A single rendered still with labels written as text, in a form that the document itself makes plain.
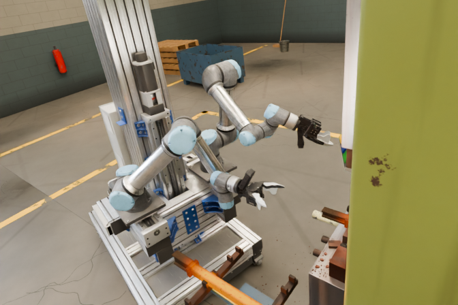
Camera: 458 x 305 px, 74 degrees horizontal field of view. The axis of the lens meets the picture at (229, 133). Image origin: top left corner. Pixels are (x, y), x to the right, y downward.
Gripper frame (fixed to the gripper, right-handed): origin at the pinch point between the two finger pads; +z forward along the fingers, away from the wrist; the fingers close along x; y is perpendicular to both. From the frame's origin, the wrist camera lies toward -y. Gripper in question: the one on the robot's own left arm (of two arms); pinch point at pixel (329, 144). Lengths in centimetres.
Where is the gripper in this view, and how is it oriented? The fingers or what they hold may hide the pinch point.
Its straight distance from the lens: 157.9
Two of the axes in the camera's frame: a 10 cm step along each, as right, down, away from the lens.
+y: 3.7, -7.8, -5.0
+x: 2.3, -4.5, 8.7
